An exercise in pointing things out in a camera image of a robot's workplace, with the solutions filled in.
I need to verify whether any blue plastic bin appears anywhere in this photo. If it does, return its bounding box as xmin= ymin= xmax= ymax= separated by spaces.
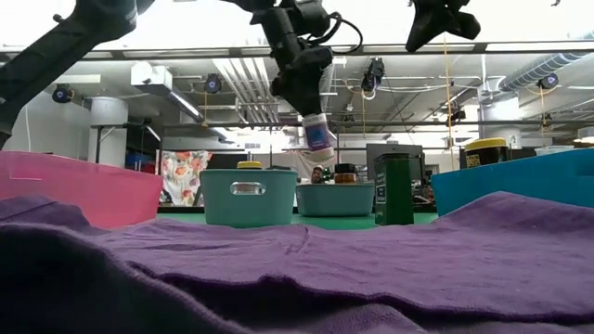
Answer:
xmin=430 ymin=148 xmax=594 ymax=218

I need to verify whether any purple cloth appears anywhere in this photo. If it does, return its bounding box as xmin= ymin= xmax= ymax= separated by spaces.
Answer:
xmin=0 ymin=191 xmax=594 ymax=334

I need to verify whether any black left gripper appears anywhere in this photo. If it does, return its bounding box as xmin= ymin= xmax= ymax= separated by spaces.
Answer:
xmin=252 ymin=6 xmax=334 ymax=116

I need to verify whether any low teal plastic bin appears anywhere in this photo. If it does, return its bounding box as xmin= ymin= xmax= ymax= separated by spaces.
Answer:
xmin=295 ymin=184 xmax=375 ymax=218

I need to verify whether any white jar with blue label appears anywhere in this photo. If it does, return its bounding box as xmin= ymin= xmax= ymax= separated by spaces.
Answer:
xmin=301 ymin=112 xmax=336 ymax=162

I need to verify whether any black cabinet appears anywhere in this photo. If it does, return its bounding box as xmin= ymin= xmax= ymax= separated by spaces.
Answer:
xmin=458 ymin=147 xmax=537 ymax=171

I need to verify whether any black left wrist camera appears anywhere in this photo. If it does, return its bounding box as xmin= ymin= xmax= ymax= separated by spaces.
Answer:
xmin=290 ymin=0 xmax=331 ymax=38

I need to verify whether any teal bin with handle hole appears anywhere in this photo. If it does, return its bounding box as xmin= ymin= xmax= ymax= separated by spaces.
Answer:
xmin=199 ymin=169 xmax=299 ymax=229

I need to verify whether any dark grey monitor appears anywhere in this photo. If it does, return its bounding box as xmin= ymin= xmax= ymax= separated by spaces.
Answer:
xmin=365 ymin=143 xmax=424 ymax=182

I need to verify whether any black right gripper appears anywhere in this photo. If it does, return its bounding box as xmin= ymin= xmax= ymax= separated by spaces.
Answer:
xmin=405 ymin=0 xmax=482 ymax=53

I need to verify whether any floral patterned cloth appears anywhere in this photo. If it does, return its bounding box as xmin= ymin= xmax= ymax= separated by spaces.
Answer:
xmin=160 ymin=150 xmax=213 ymax=208

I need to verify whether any green table mat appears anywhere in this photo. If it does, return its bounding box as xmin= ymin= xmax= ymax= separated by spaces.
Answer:
xmin=157 ymin=212 xmax=440 ymax=232

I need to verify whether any amber jar with black lid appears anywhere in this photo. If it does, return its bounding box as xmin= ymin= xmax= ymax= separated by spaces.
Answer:
xmin=333 ymin=162 xmax=357 ymax=186

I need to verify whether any black hanging camera device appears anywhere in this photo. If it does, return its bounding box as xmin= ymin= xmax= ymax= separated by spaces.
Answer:
xmin=360 ymin=58 xmax=386 ymax=101

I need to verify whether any pink plastic bin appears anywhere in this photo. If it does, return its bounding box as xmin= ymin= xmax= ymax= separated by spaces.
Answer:
xmin=0 ymin=150 xmax=164 ymax=231

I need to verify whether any black ceiling camera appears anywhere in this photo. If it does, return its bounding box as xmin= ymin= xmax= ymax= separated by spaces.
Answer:
xmin=537 ymin=72 xmax=561 ymax=91
xmin=204 ymin=73 xmax=223 ymax=96
xmin=51 ymin=84 xmax=74 ymax=104

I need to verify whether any silver flexible duct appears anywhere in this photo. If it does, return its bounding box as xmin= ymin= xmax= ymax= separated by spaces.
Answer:
xmin=498 ymin=32 xmax=594 ymax=93

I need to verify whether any green black pepper tin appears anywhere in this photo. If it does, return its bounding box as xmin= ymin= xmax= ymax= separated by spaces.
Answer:
xmin=373 ymin=154 xmax=415 ymax=227

